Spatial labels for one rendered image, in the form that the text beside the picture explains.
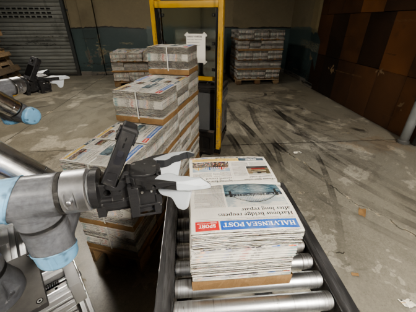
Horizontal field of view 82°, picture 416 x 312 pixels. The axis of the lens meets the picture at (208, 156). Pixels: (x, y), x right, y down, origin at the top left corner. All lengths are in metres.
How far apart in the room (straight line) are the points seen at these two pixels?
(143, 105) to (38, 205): 1.36
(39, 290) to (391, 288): 1.90
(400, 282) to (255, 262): 1.53
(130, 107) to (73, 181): 1.40
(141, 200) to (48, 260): 0.20
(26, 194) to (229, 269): 0.51
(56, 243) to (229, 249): 0.38
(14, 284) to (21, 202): 0.45
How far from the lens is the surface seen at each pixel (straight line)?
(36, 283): 0.93
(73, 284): 0.93
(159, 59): 2.28
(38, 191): 0.47
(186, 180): 0.39
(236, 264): 0.72
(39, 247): 0.53
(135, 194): 0.44
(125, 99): 1.82
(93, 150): 1.52
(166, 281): 0.82
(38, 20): 9.07
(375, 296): 2.00
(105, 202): 0.47
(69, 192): 0.45
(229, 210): 0.66
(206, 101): 2.94
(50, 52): 9.09
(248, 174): 0.82
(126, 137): 0.41
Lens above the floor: 1.48
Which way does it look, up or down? 29 degrees down
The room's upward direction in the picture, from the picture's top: straight up
